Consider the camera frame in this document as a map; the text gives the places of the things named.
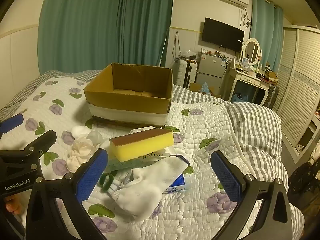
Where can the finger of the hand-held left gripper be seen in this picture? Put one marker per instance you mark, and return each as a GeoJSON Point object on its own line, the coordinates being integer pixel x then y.
{"type": "Point", "coordinates": [11, 125]}
{"type": "Point", "coordinates": [42, 142]}

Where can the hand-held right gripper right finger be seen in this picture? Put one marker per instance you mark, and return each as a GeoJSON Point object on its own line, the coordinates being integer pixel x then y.
{"type": "Point", "coordinates": [227, 177]}

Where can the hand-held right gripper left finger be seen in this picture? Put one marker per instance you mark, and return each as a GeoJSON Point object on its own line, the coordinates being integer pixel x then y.
{"type": "Point", "coordinates": [92, 175]}

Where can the clear plastic bag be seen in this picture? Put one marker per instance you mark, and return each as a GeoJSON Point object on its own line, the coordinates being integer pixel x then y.
{"type": "Point", "coordinates": [95, 137]}

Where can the cotton pad packet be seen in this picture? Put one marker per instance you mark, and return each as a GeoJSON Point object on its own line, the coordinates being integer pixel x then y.
{"type": "Point", "coordinates": [130, 165]}

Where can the blue tissue packet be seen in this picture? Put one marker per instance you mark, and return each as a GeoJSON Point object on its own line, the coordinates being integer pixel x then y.
{"type": "Point", "coordinates": [178, 183]}

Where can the white purple sponge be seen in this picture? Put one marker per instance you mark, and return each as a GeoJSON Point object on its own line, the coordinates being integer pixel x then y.
{"type": "Point", "coordinates": [142, 192]}

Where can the yellow sponge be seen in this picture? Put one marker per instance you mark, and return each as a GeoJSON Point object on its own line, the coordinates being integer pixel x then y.
{"type": "Point", "coordinates": [142, 147]}

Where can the white plastic tray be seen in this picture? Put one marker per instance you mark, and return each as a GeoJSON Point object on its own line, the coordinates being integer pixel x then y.
{"type": "Point", "coordinates": [140, 130]}

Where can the cardboard box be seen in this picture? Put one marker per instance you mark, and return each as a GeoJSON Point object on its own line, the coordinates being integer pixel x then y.
{"type": "Point", "coordinates": [125, 102]}

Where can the person's left hand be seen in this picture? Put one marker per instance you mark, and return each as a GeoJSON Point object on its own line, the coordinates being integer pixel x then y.
{"type": "Point", "coordinates": [13, 205]}

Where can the white floral quilt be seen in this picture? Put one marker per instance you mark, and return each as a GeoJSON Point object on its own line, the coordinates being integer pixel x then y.
{"type": "Point", "coordinates": [195, 217]}

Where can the dark floral clothes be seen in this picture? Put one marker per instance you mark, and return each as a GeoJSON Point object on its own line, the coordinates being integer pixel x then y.
{"type": "Point", "coordinates": [305, 177]}

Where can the blue plastic basket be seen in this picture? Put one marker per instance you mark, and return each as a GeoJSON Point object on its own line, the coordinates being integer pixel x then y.
{"type": "Point", "coordinates": [240, 97]}

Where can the grey checked suitcase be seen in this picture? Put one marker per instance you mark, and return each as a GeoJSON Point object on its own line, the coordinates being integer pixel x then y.
{"type": "Point", "coordinates": [271, 95]}

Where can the brown floor carton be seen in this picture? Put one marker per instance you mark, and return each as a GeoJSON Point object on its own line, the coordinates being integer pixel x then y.
{"type": "Point", "coordinates": [195, 87]}

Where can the white dressing table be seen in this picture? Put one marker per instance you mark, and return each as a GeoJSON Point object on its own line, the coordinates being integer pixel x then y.
{"type": "Point", "coordinates": [247, 76]}

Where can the white ribbed suitcase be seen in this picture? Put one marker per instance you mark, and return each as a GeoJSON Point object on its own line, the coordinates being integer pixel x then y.
{"type": "Point", "coordinates": [180, 72]}

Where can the silver fridge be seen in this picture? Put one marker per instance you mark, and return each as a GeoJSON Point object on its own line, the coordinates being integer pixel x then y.
{"type": "Point", "coordinates": [212, 62]}

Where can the white slatted wardrobe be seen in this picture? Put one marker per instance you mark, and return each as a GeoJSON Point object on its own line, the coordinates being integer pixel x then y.
{"type": "Point", "coordinates": [295, 80]}

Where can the wide green curtain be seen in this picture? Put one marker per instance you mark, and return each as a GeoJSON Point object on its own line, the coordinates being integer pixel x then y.
{"type": "Point", "coordinates": [87, 30]}

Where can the oval white mirror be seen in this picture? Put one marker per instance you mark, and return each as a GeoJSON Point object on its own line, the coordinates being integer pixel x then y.
{"type": "Point", "coordinates": [251, 52]}

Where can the white mop pole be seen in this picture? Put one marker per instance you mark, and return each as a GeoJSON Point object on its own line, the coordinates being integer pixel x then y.
{"type": "Point", "coordinates": [163, 47]}

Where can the narrow green curtain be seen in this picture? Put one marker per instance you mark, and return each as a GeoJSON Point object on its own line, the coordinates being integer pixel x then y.
{"type": "Point", "coordinates": [265, 30]}

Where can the small photo frame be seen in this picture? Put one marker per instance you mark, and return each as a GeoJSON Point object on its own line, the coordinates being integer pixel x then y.
{"type": "Point", "coordinates": [245, 62]}

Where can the black wall television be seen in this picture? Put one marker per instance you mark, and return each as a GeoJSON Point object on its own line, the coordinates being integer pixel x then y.
{"type": "Point", "coordinates": [222, 35]}

